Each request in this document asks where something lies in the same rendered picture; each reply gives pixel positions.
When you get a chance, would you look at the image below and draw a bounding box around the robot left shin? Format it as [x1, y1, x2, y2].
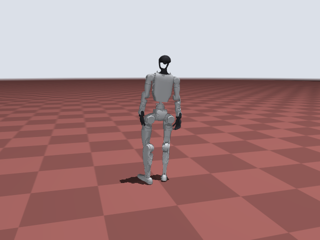
[142, 144, 153, 178]

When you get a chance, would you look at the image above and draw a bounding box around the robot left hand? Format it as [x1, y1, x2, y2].
[139, 111, 146, 126]

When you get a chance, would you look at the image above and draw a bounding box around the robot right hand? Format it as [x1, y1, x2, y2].
[173, 112, 182, 130]

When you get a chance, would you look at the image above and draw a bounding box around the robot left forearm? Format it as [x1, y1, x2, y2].
[138, 91, 148, 115]

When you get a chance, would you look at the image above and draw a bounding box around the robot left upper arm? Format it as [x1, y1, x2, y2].
[144, 74, 155, 99]

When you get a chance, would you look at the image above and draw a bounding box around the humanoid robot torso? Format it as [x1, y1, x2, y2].
[152, 71, 174, 121]

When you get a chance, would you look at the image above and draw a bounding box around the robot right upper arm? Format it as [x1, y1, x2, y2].
[172, 76, 180, 101]

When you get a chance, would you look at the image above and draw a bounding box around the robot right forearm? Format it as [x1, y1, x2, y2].
[174, 96, 182, 117]

